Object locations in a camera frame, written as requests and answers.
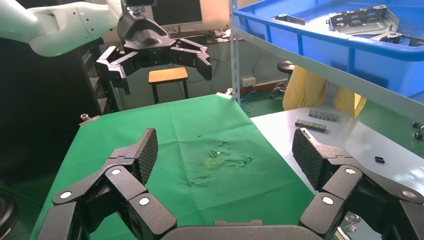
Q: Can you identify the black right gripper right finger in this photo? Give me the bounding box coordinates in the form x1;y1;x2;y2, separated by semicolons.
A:
291;127;424;240

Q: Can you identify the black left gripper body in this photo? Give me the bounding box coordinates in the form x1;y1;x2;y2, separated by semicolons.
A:
116;9;176;69

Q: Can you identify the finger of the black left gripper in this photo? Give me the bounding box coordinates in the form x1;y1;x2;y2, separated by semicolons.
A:
96;45;140;96
168;38;213;82

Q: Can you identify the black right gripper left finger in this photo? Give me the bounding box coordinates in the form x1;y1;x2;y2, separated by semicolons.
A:
37;127;177;240

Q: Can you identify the grey sheet metal bracket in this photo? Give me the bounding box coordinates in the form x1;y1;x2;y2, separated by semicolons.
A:
326;4;400;36

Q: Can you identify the black rack device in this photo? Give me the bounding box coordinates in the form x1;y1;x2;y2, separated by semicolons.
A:
173;30;217;46

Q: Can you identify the wooden top stool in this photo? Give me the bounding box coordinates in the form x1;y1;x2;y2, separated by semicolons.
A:
148;67;190;105

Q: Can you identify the shiny metal clamp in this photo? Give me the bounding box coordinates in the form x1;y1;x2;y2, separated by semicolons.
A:
339;213;362;234

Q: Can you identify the black computer monitor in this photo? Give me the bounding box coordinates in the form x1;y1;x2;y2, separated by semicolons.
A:
150;0;204;27

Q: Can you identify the white table corner clip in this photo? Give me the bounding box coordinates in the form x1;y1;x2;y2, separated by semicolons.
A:
216;88;234;100

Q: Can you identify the metal table clamp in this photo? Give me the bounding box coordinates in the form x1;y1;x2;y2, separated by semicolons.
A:
78;113;101;127

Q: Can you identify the grey connector strip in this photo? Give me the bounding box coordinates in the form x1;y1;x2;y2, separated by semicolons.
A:
307;109;341;122
294;119;328;133

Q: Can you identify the green table cloth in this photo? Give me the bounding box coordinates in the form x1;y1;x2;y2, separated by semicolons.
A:
29;93;316;240

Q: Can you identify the black server rack cabinet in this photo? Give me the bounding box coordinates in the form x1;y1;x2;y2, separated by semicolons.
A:
0;36;120;180

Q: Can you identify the black round swivel stool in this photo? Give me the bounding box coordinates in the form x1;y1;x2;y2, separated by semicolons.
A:
268;60;296;100

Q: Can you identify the yellow cloth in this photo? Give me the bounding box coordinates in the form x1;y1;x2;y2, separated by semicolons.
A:
282;65;368;119

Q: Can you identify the blue plastic bin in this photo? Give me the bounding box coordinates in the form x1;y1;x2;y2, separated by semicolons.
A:
231;0;424;99

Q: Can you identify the black hanging cable bundle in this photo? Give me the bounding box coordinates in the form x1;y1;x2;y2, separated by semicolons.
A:
206;41;223;85

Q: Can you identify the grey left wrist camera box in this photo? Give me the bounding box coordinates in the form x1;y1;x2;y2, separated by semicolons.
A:
120;0;157;16

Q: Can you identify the blue cable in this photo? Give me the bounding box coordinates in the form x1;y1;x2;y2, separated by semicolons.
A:
239;91;258;115

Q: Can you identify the dark metal bracket part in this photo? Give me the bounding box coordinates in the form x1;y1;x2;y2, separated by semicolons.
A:
271;13;306;27

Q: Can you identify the metal bracket with round hole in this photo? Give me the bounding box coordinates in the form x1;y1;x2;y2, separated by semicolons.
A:
370;30;424;47

